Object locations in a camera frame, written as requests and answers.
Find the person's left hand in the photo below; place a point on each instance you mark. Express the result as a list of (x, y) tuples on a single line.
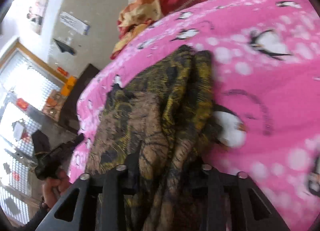
[(53, 191)]

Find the orange container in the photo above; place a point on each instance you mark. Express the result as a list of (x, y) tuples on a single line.
[(69, 85)]

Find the framed wall picture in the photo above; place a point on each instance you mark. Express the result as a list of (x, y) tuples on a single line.
[(37, 13)]

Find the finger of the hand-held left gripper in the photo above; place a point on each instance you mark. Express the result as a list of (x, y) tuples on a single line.
[(78, 139)]

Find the brown yellow floral garment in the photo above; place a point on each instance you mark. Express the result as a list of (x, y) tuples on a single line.
[(150, 121)]

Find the dark wall bracket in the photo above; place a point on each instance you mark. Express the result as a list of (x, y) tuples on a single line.
[(63, 47)]

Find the dark wooden cabinet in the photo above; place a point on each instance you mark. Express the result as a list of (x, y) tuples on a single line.
[(77, 96)]

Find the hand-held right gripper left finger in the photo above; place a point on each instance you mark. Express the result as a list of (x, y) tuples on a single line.
[(112, 196)]

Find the white wall sign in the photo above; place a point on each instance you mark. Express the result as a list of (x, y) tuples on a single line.
[(75, 22)]

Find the pink penguin print blanket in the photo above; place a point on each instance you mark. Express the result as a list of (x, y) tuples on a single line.
[(262, 76)]

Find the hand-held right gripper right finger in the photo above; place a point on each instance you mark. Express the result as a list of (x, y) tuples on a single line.
[(215, 196)]

